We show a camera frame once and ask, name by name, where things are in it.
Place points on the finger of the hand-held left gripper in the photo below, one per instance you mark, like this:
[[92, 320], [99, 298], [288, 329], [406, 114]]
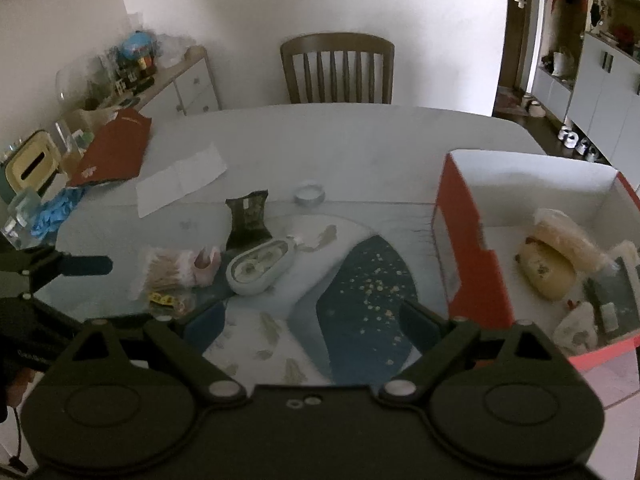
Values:
[[85, 265], [45, 315]]

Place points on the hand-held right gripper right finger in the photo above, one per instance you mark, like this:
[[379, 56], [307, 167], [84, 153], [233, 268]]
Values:
[[421, 325]]

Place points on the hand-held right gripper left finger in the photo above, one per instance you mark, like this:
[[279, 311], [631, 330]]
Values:
[[206, 324]]

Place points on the red cardboard box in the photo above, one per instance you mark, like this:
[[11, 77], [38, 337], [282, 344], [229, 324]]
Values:
[[470, 280]]

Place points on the cotton swab bag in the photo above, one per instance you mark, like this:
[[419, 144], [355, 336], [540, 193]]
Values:
[[160, 272]]

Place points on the white oval case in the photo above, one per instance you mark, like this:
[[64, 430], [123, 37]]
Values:
[[260, 267]]

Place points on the dark patterned snack packet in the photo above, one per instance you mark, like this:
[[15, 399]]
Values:
[[247, 217]]

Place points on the round bread bun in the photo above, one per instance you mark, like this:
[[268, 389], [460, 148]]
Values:
[[545, 272]]

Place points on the white wrapper with orange print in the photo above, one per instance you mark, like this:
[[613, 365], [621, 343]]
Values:
[[575, 330]]

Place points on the grey tape roll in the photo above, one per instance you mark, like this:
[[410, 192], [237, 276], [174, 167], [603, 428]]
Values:
[[309, 195]]

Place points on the sliced bread packet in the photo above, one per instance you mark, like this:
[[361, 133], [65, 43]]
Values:
[[565, 240]]

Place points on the dark green packet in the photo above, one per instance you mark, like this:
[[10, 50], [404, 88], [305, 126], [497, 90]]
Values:
[[616, 290]]

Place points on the person's left hand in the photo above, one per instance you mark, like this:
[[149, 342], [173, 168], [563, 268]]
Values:
[[20, 382]]

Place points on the small yellow snack packet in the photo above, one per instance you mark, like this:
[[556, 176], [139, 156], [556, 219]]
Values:
[[165, 300]]

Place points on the blue disposable gloves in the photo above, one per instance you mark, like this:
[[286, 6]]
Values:
[[52, 212]]

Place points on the clear glass cup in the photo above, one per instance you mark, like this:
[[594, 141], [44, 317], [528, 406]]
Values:
[[20, 216]]

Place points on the beige and teal tissue box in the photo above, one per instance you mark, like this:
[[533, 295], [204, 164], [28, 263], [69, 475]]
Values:
[[32, 161]]

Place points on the red paper envelope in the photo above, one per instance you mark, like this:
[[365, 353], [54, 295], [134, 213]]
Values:
[[112, 150]]

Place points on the white paper sheet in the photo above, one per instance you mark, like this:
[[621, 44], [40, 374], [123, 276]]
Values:
[[180, 180]]

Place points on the large clear glass jar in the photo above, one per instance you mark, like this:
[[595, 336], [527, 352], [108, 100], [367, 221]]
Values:
[[80, 80]]

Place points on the group of dark bottles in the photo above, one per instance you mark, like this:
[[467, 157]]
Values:
[[134, 72]]

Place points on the white sideboard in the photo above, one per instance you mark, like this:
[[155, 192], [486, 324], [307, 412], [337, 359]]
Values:
[[191, 85]]

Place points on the blue globe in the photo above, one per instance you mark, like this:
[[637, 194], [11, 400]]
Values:
[[137, 45]]

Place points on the white plastic bag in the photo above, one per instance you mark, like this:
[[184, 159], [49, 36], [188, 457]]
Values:
[[172, 50]]

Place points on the row of shoes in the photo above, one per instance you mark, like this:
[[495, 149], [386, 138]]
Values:
[[580, 144]]

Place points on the pair of slippers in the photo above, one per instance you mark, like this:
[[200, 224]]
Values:
[[534, 106]]

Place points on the wooden slat-back chair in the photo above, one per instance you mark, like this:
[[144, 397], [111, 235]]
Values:
[[335, 42]]

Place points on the dark wooden door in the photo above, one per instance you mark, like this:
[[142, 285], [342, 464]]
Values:
[[516, 35]]

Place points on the white wall cabinet unit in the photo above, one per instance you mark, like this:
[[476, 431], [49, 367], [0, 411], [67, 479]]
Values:
[[600, 91]]

